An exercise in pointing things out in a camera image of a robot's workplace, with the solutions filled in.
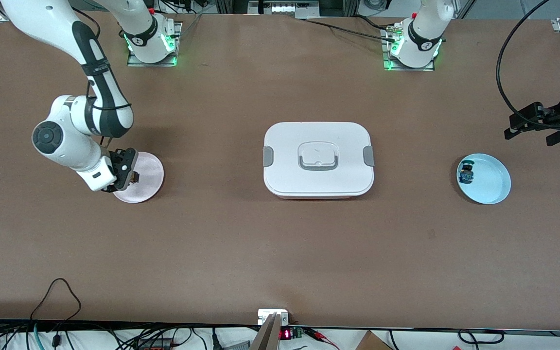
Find pale pink round plate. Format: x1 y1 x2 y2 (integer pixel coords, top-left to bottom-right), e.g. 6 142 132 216
113 152 165 204

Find light blue round plate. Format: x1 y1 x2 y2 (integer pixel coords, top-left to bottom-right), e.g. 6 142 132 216
456 153 512 205

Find white lunch box grey clasps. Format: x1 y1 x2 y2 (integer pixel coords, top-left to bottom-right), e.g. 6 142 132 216
263 122 375 200

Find small white box device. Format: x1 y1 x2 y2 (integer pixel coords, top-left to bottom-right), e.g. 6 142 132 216
258 309 290 325

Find brown wooden wedge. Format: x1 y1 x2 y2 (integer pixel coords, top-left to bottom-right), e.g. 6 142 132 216
250 314 283 350

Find white labelled equipment box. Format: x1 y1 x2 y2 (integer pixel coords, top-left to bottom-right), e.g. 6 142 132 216
248 0 319 19

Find red black test lead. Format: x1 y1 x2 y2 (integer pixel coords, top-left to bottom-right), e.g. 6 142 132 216
304 328 341 350

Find brown cardboard piece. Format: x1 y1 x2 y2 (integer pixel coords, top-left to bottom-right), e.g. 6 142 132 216
355 331 392 350

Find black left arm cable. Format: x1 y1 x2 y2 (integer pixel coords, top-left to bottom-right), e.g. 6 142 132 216
496 0 553 117

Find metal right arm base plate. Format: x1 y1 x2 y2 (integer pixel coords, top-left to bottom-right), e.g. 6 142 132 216
127 22 182 68

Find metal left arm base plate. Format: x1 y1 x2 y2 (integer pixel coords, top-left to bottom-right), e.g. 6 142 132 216
382 27 435 72

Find thin black looped cable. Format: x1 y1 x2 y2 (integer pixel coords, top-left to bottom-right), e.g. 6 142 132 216
30 278 82 336

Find black cable across table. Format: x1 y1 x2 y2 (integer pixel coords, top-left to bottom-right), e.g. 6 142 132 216
299 17 400 42

